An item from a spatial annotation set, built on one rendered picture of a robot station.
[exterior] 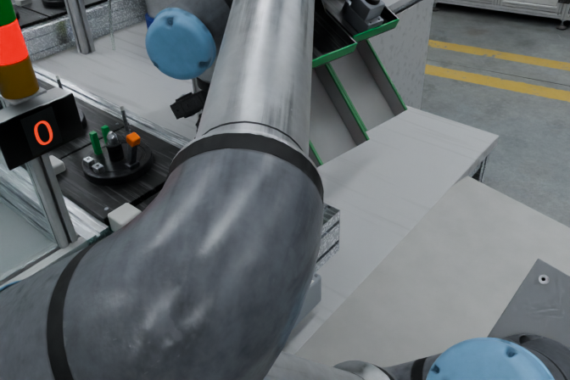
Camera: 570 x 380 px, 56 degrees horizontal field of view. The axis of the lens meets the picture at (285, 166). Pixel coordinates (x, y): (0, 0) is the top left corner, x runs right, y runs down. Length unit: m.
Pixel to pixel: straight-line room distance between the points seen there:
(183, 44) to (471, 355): 0.43
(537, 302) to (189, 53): 0.55
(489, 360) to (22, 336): 0.43
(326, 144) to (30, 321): 0.83
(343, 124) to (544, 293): 0.51
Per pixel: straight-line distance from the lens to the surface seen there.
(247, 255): 0.26
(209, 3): 0.59
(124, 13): 2.22
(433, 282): 1.02
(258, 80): 0.36
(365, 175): 1.25
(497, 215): 1.20
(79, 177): 1.16
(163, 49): 0.60
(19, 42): 0.80
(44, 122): 0.84
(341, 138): 1.10
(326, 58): 0.97
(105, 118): 1.35
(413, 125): 1.45
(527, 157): 3.03
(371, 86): 1.22
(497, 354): 0.59
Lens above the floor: 1.59
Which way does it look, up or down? 35 degrees down
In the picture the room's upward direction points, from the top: 2 degrees counter-clockwise
